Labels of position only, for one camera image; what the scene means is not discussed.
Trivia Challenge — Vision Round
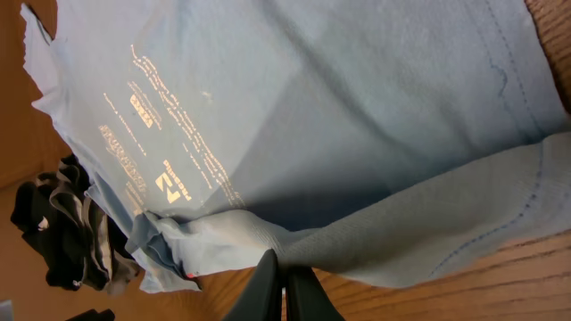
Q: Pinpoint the black folded garment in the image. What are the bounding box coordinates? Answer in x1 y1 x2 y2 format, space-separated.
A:
9 153 112 292

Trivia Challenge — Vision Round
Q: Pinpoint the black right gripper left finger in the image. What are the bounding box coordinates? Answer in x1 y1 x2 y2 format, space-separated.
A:
223 250 282 321

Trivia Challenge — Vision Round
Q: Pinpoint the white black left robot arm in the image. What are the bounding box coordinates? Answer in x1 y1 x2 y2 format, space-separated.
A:
66 309 115 321

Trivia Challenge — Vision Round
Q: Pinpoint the light blue printed t-shirt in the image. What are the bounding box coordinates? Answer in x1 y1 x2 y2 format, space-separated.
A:
21 0 570 293

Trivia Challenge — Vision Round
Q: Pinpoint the grey folded garment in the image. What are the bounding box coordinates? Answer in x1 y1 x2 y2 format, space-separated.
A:
35 163 139 296

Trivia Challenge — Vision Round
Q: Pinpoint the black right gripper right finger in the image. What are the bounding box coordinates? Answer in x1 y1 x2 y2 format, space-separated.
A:
285 267 344 321

